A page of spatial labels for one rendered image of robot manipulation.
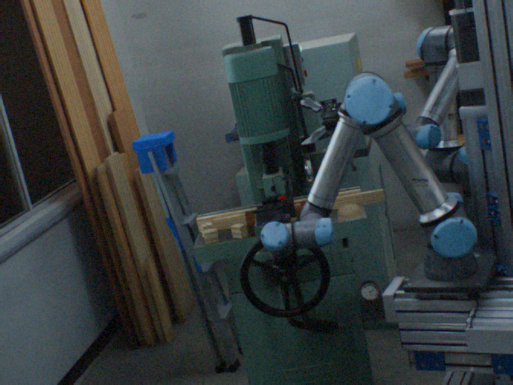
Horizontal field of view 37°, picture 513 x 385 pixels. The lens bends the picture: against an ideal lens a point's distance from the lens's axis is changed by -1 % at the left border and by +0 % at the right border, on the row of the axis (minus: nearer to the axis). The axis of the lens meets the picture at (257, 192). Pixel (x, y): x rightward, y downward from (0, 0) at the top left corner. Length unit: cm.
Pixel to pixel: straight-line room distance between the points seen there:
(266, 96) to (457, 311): 94
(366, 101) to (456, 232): 41
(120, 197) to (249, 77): 161
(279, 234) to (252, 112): 68
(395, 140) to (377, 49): 301
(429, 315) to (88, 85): 260
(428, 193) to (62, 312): 240
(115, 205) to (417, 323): 213
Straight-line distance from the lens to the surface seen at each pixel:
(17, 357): 363
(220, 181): 529
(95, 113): 434
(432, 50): 270
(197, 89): 520
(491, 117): 226
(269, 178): 269
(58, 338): 395
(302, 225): 206
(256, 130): 262
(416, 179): 201
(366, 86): 193
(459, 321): 228
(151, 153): 348
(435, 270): 223
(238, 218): 277
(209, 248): 265
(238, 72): 260
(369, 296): 264
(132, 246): 409
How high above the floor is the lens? 168
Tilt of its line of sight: 14 degrees down
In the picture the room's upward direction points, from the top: 12 degrees counter-clockwise
